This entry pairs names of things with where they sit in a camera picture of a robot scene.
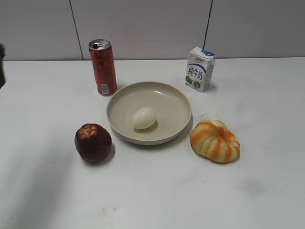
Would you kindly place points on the white egg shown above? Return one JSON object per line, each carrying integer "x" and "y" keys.
{"x": 144, "y": 118}

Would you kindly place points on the beige round plate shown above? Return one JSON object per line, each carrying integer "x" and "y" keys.
{"x": 172, "y": 108}

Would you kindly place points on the orange striped bread roll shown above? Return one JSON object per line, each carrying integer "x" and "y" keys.
{"x": 213, "y": 140}

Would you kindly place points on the dark red apple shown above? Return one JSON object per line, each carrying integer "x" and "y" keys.
{"x": 93, "y": 143}

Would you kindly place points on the white blue milk carton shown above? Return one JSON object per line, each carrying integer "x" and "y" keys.
{"x": 199, "y": 69}

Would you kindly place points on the red soda can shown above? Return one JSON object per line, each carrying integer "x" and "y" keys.
{"x": 103, "y": 66}

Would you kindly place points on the black object at left edge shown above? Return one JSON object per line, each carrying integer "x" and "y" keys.
{"x": 2, "y": 77}

